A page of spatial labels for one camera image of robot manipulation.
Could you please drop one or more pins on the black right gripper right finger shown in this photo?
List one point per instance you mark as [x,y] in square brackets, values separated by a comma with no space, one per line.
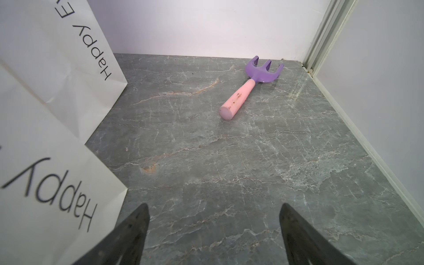
[304,244]

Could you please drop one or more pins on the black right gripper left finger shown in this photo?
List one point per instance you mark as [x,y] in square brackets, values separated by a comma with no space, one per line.
[124,245]

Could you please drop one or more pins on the large white party paper bag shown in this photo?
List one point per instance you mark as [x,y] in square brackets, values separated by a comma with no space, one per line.
[58,200]

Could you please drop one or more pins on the small white party paper bag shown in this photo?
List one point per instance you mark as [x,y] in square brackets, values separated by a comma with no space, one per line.
[59,51]

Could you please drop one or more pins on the pink purple toy rake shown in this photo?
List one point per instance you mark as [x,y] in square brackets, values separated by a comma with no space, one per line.
[256,74]

